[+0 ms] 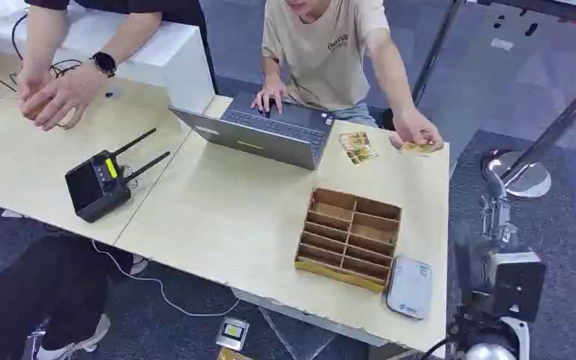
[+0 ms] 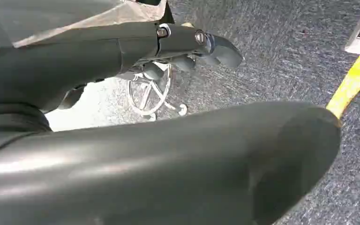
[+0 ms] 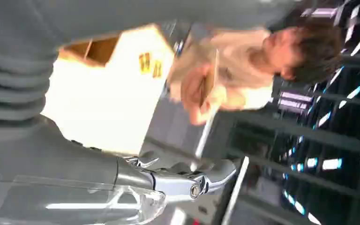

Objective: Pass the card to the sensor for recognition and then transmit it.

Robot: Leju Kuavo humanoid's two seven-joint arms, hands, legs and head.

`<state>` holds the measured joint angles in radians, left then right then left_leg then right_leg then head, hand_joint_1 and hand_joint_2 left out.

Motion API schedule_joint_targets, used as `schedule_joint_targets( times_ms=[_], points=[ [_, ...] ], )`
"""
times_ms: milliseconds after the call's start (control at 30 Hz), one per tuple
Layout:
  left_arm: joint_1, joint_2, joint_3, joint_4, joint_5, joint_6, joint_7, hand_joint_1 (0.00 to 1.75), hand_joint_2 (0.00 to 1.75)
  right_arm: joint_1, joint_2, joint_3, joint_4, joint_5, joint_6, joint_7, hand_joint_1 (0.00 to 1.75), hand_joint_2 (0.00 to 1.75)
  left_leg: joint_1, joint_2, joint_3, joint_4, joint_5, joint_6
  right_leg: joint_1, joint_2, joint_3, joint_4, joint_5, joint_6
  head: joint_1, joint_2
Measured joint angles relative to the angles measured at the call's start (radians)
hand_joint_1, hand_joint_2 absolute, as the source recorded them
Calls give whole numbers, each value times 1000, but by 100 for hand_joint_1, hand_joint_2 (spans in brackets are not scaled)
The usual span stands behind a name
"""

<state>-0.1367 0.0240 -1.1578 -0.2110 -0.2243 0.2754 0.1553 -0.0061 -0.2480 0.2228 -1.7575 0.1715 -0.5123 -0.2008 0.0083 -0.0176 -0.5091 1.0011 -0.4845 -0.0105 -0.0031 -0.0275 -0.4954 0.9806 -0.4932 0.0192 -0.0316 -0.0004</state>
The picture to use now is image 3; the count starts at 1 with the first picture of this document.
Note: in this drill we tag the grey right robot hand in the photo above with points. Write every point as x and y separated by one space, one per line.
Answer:
43 155

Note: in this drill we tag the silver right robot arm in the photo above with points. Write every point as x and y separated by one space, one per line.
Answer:
12 87

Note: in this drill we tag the wooden divided card box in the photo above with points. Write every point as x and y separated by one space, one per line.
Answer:
102 49

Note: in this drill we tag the yellow card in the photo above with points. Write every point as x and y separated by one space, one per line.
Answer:
144 63
157 69

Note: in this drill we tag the thin metal pole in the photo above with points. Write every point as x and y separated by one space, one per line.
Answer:
206 133

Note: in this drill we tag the person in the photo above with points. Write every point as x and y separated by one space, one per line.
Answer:
239 62

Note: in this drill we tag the dark rack with lights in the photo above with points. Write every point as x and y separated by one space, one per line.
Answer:
338 139

